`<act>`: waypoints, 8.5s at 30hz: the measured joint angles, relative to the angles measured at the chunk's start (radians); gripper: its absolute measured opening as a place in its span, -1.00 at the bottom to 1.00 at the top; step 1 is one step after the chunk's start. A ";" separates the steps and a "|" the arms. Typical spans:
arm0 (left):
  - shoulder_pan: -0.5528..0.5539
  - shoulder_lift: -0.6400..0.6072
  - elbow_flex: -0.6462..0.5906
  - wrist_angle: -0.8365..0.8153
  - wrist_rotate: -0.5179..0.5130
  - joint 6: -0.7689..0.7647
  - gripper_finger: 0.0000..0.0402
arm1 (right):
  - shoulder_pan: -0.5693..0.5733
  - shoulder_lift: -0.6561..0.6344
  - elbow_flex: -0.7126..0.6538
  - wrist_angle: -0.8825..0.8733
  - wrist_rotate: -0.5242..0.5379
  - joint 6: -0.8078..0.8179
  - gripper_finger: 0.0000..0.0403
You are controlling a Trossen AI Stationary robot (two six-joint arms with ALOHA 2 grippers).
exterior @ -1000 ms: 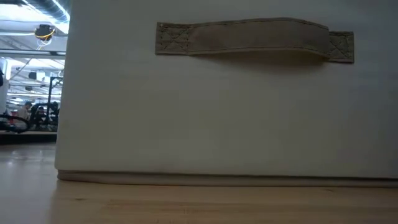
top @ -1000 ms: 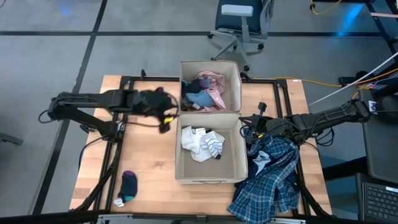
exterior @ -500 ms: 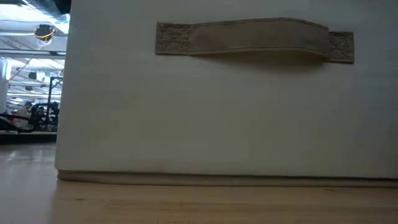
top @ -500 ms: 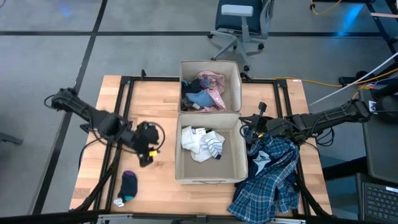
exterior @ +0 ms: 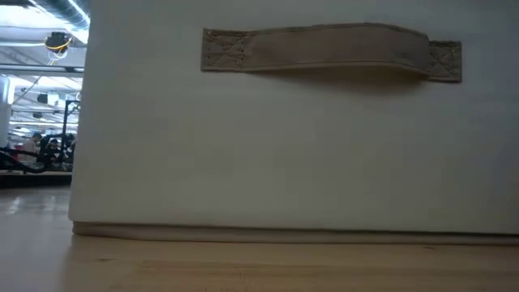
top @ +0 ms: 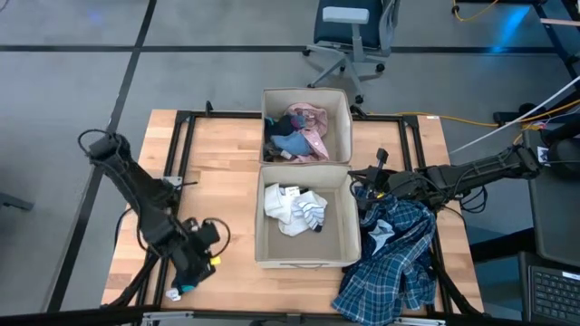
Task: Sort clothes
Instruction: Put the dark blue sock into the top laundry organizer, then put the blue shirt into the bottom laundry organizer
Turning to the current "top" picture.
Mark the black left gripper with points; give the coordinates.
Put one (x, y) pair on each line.
(195, 246)

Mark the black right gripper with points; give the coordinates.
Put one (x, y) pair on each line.
(394, 185)

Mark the navy sock with teal cuff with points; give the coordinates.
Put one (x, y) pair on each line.
(281, 127)
(186, 288)

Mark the white striped sock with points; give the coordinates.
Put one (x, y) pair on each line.
(312, 213)

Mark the pink shirt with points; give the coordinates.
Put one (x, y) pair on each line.
(317, 122)

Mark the blue plaid shirt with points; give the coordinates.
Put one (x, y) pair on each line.
(389, 271)

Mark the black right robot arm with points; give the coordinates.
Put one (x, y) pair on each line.
(480, 169)

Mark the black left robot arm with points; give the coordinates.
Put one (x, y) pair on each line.
(136, 190)

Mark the printed white sock label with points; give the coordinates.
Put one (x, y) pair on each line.
(292, 190)

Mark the beige fabric storage bin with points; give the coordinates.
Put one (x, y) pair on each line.
(337, 104)
(308, 249)

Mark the black mounting beam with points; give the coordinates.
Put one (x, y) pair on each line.
(68, 317)

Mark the grey office chair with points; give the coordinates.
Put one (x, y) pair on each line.
(349, 27)

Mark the black power strip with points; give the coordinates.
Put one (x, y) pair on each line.
(507, 117)

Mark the grey furniture leg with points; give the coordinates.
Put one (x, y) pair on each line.
(13, 201)

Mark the dark side desk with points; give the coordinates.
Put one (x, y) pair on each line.
(557, 217)

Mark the black rounded object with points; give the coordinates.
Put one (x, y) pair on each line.
(564, 158)

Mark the black laptop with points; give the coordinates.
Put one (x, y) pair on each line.
(553, 294)

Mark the wooden strip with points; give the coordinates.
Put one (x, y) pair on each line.
(562, 22)

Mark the silver metal bracket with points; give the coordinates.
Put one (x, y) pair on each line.
(167, 315)

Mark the black stand frame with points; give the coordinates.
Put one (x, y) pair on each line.
(550, 31)

